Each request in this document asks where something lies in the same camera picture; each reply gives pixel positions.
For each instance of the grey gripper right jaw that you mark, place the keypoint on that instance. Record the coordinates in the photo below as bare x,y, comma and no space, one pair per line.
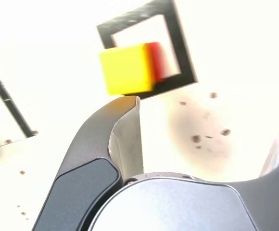
178,207

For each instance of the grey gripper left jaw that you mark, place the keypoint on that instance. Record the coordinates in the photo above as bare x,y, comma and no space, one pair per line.
86,168

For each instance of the yellow cube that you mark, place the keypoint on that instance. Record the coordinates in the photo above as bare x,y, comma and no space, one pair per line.
125,69

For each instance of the red cube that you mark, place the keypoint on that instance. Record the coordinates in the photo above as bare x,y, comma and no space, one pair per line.
158,62

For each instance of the black tape square outline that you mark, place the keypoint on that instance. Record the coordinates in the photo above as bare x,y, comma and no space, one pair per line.
178,43

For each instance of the black tape strip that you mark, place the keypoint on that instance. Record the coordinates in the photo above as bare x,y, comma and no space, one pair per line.
9,101

